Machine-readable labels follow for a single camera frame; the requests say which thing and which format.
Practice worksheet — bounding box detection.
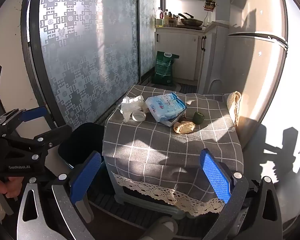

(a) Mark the striped dark floor mat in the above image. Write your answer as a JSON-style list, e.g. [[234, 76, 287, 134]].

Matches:
[[176, 82, 198, 93]]

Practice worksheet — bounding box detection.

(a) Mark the green pepper piece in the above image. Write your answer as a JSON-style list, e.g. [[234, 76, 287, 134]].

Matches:
[[192, 112, 205, 125]]

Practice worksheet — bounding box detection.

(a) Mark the red hanging ornament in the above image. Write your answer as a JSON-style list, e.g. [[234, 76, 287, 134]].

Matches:
[[204, 0, 216, 12]]

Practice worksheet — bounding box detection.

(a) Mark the frying pan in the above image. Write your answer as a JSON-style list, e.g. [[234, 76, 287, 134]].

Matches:
[[178, 13, 204, 27]]

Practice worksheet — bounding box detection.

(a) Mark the grey checked tablecloth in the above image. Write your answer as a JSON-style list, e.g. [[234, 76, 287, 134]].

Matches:
[[102, 85, 243, 217]]

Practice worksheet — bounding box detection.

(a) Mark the clear oil bottle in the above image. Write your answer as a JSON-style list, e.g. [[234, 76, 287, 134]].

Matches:
[[155, 7, 164, 27]]

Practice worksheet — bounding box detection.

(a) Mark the person's white socked foot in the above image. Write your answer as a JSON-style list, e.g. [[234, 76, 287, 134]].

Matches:
[[161, 220, 176, 233]]

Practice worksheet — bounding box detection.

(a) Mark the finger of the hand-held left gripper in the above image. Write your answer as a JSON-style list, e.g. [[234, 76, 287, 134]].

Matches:
[[0, 106, 48, 133], [4, 124, 73, 162]]

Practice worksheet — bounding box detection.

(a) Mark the row of condiment bottles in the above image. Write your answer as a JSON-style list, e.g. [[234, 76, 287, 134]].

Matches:
[[163, 9, 179, 27]]

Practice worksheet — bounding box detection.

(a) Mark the white cabinet with black handles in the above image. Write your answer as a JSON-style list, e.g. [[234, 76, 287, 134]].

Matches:
[[197, 21, 229, 93]]

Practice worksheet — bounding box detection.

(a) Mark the light blue plastic stool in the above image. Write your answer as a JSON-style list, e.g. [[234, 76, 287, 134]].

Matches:
[[107, 162, 187, 220]]

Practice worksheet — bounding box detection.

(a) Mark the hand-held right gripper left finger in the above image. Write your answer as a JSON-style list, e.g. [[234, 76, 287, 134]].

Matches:
[[17, 151, 102, 240]]

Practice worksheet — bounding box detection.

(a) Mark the green bag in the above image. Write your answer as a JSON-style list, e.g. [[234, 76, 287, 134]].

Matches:
[[151, 51, 180, 85]]

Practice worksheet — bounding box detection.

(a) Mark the person's left hand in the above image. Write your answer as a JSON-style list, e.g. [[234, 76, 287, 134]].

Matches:
[[0, 174, 16, 200]]

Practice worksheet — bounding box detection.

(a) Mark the white cabinet with small handle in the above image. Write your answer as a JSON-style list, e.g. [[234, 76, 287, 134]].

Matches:
[[154, 27, 199, 81]]

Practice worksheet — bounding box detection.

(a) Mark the grey slipper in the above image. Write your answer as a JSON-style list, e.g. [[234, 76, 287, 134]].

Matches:
[[142, 216, 178, 240]]

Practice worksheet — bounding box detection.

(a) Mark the patterned frosted sliding door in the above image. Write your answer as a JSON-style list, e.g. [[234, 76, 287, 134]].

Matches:
[[21, 0, 163, 140]]

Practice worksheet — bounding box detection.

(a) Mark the dark teal trash bin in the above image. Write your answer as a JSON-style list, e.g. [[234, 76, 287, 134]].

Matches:
[[58, 122, 106, 169]]

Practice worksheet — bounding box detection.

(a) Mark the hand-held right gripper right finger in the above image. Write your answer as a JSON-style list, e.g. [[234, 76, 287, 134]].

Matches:
[[199, 148, 283, 240]]

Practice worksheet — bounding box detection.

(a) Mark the blue wet wipes packet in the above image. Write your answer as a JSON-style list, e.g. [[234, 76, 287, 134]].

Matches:
[[145, 92, 187, 127]]

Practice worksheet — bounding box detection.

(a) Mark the beige refrigerator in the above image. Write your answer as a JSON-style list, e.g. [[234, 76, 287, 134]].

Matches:
[[226, 0, 290, 150]]

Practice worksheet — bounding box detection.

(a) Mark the brown bread piece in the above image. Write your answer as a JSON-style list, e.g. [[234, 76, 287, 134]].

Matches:
[[173, 120, 196, 134]]

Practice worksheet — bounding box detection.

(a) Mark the white tissue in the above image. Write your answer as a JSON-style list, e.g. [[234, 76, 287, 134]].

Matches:
[[120, 95, 148, 122]]

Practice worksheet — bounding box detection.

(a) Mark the white plastic lid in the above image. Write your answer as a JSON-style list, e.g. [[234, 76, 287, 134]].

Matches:
[[131, 111, 147, 122]]

